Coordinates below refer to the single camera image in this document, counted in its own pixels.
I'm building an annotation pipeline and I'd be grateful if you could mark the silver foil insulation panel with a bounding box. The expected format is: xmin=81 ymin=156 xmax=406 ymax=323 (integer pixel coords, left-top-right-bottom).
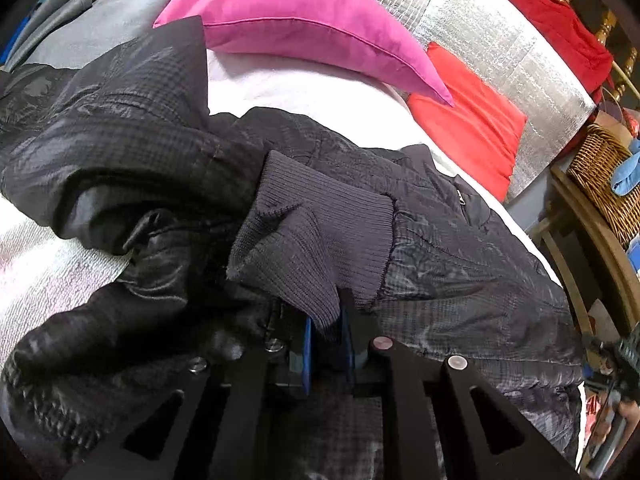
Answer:
xmin=335 ymin=0 xmax=598 ymax=203

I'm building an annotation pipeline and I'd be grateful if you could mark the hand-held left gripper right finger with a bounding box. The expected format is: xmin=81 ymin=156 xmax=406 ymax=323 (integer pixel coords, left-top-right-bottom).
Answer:
xmin=337 ymin=287 xmax=582 ymax=480

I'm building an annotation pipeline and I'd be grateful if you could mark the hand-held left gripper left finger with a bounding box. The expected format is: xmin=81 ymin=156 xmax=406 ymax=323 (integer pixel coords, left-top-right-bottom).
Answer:
xmin=62 ymin=305 xmax=316 ymax=480

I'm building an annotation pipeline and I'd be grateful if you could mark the black jacket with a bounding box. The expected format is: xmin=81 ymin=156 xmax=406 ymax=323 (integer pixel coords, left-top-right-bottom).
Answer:
xmin=0 ymin=15 xmax=587 ymax=480

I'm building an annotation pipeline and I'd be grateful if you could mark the white embossed blanket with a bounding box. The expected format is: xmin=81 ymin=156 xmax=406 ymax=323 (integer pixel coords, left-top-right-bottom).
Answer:
xmin=0 ymin=50 xmax=566 ymax=366

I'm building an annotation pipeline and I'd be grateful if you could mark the pink pillow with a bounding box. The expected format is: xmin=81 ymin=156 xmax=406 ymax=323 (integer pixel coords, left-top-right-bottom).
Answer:
xmin=152 ymin=0 xmax=456 ymax=107

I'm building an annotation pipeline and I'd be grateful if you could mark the grey garment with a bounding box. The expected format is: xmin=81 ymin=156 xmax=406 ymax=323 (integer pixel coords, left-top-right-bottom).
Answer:
xmin=2 ymin=0 xmax=193 ymax=73

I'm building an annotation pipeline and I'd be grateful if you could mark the wicker basket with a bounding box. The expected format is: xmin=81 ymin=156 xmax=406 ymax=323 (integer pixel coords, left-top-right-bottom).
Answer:
xmin=567 ymin=122 xmax=640 ymax=251

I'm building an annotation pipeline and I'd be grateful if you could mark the red blanket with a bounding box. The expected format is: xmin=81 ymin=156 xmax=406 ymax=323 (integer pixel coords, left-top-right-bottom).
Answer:
xmin=457 ymin=0 xmax=615 ymax=96

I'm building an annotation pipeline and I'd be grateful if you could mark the light blue cloth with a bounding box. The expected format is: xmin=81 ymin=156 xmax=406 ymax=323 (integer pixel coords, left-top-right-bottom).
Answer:
xmin=611 ymin=139 xmax=640 ymax=196

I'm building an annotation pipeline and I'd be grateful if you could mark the red pillow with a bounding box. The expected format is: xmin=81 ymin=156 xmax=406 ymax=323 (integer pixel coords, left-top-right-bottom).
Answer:
xmin=406 ymin=42 xmax=528 ymax=203

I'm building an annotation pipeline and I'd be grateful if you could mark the wooden chair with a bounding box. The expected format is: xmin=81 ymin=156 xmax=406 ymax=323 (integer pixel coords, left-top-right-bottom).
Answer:
xmin=530 ymin=165 xmax=632 ymax=341

